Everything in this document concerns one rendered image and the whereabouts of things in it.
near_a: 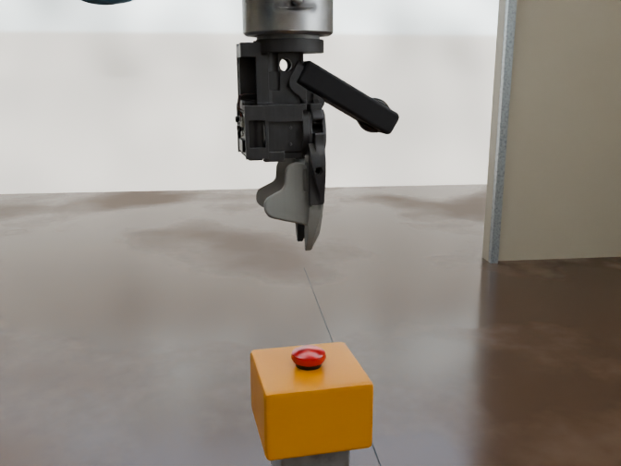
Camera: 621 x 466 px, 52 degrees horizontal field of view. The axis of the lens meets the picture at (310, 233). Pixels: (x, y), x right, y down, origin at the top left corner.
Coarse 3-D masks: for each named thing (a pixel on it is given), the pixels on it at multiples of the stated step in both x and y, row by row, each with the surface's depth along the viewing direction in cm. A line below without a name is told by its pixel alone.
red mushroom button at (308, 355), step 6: (300, 348) 73; (306, 348) 73; (312, 348) 73; (318, 348) 73; (294, 354) 72; (300, 354) 72; (306, 354) 71; (312, 354) 71; (318, 354) 72; (324, 354) 72; (294, 360) 72; (300, 360) 71; (306, 360) 71; (312, 360) 71; (318, 360) 71; (306, 366) 71
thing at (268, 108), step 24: (240, 48) 61; (264, 48) 62; (288, 48) 61; (312, 48) 62; (240, 72) 64; (264, 72) 62; (288, 72) 63; (240, 96) 63; (264, 96) 63; (288, 96) 64; (312, 96) 64; (240, 120) 64; (264, 120) 62; (288, 120) 62; (312, 120) 63; (240, 144) 64; (264, 144) 65; (288, 144) 63
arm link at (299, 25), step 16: (256, 0) 60; (272, 0) 59; (288, 0) 59; (304, 0) 60; (320, 0) 60; (256, 16) 60; (272, 16) 59; (288, 16) 59; (304, 16) 60; (320, 16) 61; (256, 32) 61; (272, 32) 60; (288, 32) 60; (304, 32) 60; (320, 32) 61
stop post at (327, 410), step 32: (256, 352) 76; (288, 352) 76; (256, 384) 72; (288, 384) 68; (320, 384) 68; (352, 384) 69; (256, 416) 74; (288, 416) 67; (320, 416) 68; (352, 416) 69; (288, 448) 68; (320, 448) 69; (352, 448) 70
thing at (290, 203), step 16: (288, 176) 64; (304, 176) 65; (288, 192) 65; (304, 192) 65; (272, 208) 64; (288, 208) 65; (304, 208) 65; (320, 208) 65; (304, 224) 65; (320, 224) 66
